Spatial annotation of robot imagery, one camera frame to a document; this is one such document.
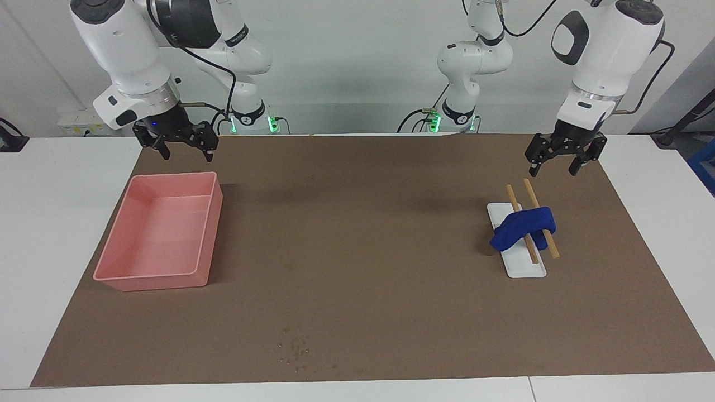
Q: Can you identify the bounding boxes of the white towel rack base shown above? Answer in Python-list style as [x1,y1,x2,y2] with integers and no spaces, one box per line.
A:
[487,202,547,279]

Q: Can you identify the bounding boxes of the black tripod leg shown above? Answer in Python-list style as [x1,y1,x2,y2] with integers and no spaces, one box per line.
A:
[651,89,715,149]

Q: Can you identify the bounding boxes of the white power strip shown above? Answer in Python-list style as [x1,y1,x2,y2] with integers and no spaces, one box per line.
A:
[58,109,107,136]

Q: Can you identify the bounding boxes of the pink plastic bin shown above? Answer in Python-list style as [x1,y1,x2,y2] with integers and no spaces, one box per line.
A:
[93,171,223,292]

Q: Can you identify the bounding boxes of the brown table mat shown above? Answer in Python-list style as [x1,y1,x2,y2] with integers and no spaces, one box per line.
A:
[31,133,715,388]

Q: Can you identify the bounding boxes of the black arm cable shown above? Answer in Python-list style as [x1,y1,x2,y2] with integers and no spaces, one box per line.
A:
[497,0,676,115]
[146,0,238,132]

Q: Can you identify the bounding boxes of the black left base cable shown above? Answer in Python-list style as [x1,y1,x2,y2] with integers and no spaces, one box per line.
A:
[397,84,450,133]

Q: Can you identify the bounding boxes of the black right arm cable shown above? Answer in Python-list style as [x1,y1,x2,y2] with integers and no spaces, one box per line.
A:
[146,0,238,132]

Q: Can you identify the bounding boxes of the black base cable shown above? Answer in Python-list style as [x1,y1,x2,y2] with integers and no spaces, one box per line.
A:
[397,84,450,133]
[209,109,235,136]

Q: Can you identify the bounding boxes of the blue towel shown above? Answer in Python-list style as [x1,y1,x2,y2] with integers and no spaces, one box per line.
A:
[490,207,557,252]

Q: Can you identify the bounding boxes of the black right base cable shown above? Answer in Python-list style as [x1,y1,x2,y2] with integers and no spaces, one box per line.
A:
[209,109,235,136]

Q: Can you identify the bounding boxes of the wooden rack rod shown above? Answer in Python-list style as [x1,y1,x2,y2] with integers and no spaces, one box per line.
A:
[506,184,540,265]
[523,178,560,260]

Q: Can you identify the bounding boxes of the blue box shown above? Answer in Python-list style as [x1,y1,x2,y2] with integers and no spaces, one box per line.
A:
[687,137,715,196]

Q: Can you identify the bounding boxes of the black stand foot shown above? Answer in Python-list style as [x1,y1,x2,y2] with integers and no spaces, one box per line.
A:
[0,117,30,152]

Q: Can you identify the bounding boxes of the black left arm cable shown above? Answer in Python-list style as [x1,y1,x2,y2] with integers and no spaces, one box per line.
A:
[497,0,676,115]

